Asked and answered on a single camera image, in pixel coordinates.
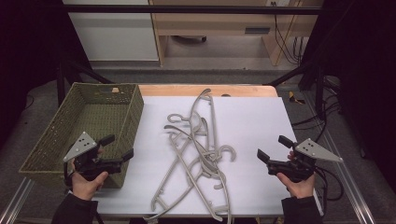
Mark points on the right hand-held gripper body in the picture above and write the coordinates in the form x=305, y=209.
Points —
x=292, y=169

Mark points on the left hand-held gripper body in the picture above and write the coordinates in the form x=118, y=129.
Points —
x=93, y=168

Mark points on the green woven basket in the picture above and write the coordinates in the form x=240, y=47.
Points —
x=93, y=115

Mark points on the person's left hand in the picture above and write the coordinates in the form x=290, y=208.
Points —
x=87, y=188

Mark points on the person's right hand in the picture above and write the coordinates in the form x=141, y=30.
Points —
x=300, y=189

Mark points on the white table mat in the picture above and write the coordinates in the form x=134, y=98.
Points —
x=255, y=124

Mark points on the yellow and black tool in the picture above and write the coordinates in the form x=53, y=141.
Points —
x=292, y=98

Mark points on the black metal stand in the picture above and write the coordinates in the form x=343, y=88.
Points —
x=319, y=90
x=60, y=81

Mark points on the wooden table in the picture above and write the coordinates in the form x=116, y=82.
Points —
x=249, y=90

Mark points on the white cabinet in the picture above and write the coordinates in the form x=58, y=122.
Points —
x=115, y=37

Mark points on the black curtain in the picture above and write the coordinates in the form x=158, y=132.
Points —
x=25, y=46
x=367, y=77

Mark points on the wooden desk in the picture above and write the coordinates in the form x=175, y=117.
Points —
x=218, y=23

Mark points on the aluminium rail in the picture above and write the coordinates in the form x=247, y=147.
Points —
x=15, y=205
x=348, y=183

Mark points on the black horizontal frame bar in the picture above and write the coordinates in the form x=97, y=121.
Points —
x=186, y=9

